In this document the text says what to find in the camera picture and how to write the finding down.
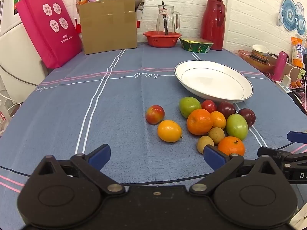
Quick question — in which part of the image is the pink water bottle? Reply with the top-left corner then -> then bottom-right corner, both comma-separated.
272,51 -> 289,81

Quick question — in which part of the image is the orange snack packet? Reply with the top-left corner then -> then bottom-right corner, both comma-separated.
291,37 -> 303,69

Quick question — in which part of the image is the red thermos jug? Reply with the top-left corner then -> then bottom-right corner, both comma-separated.
200,0 -> 226,50

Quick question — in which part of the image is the red yellow peach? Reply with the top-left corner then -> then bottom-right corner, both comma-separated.
145,105 -> 165,125

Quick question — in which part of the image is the large orange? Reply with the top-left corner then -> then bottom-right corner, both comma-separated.
187,109 -> 213,136

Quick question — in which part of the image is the yellow orange citrus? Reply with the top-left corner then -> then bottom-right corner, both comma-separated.
157,120 -> 182,143

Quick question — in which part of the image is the pink tote bag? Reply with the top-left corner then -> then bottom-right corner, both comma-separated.
16,0 -> 82,69

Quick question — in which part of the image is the red plastic basket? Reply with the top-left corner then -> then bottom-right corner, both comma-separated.
143,31 -> 182,48

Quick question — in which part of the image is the green instant noodle bowl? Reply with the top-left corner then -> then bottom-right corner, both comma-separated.
180,37 -> 213,53

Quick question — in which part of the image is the brown wooden bowl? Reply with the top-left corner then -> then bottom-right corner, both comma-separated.
238,49 -> 275,73

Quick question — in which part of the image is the cardboard box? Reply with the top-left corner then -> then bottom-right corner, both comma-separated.
78,0 -> 137,55

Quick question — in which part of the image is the white power strip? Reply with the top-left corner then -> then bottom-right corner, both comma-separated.
276,75 -> 291,94

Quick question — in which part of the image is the white plate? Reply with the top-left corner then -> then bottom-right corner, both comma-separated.
174,60 -> 253,103

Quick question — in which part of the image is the red apple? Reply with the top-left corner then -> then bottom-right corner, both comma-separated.
201,100 -> 217,113

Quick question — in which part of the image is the orange with stem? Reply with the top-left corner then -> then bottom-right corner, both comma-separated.
218,136 -> 245,156

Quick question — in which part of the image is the blue paper fan decoration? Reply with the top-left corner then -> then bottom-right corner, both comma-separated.
281,0 -> 298,32

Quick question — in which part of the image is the blue striped tablecloth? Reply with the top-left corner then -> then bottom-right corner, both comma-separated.
1,44 -> 306,229

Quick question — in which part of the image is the black straw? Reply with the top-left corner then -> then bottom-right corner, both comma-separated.
162,1 -> 168,35

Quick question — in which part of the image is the brown longan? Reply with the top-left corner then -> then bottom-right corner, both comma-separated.
208,127 -> 225,145
196,136 -> 214,154

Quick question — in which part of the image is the dark plum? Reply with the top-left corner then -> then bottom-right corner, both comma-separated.
238,108 -> 256,128
217,101 -> 236,119

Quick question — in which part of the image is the small orange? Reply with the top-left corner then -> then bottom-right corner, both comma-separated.
210,111 -> 226,129

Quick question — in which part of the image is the white appliance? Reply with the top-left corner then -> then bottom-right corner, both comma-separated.
1,0 -> 48,102

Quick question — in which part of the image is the glass pitcher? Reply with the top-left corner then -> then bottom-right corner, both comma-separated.
156,5 -> 181,34

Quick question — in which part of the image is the green apple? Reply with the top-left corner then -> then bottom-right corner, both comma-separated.
226,114 -> 248,141
179,97 -> 201,118

